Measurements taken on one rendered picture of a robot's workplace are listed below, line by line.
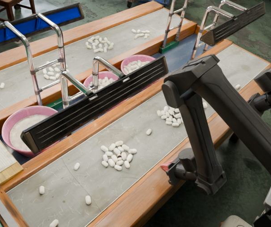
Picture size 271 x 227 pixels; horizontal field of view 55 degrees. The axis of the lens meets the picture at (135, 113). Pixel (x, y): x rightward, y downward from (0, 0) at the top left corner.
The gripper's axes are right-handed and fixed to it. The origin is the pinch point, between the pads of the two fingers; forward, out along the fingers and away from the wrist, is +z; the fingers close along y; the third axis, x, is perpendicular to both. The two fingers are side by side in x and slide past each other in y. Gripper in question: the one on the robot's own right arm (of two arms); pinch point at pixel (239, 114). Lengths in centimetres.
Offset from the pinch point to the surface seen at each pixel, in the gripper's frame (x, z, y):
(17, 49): -100, 77, 21
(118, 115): -31, 42, 18
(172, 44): -48, 56, -66
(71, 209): -15, 36, 64
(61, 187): -23, 41, 61
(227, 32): -29, 6, -44
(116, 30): -81, 70, -45
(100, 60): -51, 12, 28
